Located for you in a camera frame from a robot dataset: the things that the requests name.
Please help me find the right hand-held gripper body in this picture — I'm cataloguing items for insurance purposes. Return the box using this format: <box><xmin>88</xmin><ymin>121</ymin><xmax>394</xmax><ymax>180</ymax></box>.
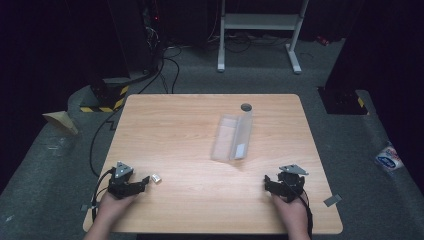
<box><xmin>277</xmin><ymin>163</ymin><xmax>310</xmax><ymax>203</ymax></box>

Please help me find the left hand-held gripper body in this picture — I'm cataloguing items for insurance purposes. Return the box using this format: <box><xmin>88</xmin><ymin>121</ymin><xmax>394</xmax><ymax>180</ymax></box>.
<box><xmin>107</xmin><ymin>161</ymin><xmax>137</xmax><ymax>200</ymax></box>

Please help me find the clear plastic pencil case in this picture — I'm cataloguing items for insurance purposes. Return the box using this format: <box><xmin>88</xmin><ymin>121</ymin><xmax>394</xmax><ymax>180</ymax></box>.
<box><xmin>210</xmin><ymin>113</ymin><xmax>254</xmax><ymax>163</ymax></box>

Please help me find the person's right hand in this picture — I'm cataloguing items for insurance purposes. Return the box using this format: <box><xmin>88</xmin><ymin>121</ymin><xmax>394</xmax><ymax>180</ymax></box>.
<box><xmin>271</xmin><ymin>194</ymin><xmax>312</xmax><ymax>234</ymax></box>

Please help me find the person's left hand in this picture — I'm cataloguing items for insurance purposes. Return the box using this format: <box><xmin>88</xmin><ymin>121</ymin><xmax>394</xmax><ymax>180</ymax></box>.
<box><xmin>95</xmin><ymin>191</ymin><xmax>138</xmax><ymax>231</ymax></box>

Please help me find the white label in case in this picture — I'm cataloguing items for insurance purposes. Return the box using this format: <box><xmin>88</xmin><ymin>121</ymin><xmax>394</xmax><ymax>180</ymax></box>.
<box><xmin>234</xmin><ymin>143</ymin><xmax>247</xmax><ymax>160</ymax></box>

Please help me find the beige cardboard piece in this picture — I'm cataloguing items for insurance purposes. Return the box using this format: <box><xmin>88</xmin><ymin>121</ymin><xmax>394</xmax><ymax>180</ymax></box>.
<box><xmin>42</xmin><ymin>110</ymin><xmax>80</xmax><ymax>136</ymax></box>

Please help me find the yellow black striped stand base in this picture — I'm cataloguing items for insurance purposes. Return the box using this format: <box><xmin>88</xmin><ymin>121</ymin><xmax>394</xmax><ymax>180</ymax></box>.
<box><xmin>79</xmin><ymin>77</ymin><xmax>130</xmax><ymax>114</ymax></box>

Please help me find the black stand base yellow tape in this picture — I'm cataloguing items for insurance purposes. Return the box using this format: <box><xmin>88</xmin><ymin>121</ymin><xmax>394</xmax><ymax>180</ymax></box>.
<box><xmin>317</xmin><ymin>86</ymin><xmax>370</xmax><ymax>116</ymax></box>

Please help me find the white blue tissue packet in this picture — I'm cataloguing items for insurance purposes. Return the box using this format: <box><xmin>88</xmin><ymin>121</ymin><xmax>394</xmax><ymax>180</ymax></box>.
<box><xmin>374</xmin><ymin>143</ymin><xmax>405</xmax><ymax>173</ymax></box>

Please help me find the white metal stand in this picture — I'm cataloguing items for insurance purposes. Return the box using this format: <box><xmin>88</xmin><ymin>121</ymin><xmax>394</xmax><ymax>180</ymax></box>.
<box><xmin>216</xmin><ymin>0</ymin><xmax>310</xmax><ymax>75</ymax></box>

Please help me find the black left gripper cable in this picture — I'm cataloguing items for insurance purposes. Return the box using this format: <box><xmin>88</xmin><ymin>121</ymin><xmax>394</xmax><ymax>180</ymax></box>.
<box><xmin>89</xmin><ymin>168</ymin><xmax>116</xmax><ymax>222</ymax></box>

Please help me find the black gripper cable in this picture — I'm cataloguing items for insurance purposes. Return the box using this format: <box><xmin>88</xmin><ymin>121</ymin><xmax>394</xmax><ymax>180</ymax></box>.
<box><xmin>289</xmin><ymin>181</ymin><xmax>315</xmax><ymax>238</ymax></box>
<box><xmin>89</xmin><ymin>168</ymin><xmax>116</xmax><ymax>222</ymax></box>

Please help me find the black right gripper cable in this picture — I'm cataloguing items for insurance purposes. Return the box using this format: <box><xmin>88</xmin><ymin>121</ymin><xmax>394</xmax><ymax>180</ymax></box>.
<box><xmin>289</xmin><ymin>181</ymin><xmax>315</xmax><ymax>238</ymax></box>

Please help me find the black floor cable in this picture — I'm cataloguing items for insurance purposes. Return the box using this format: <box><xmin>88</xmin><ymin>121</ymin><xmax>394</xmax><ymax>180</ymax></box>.
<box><xmin>88</xmin><ymin>46</ymin><xmax>182</xmax><ymax>178</ymax></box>

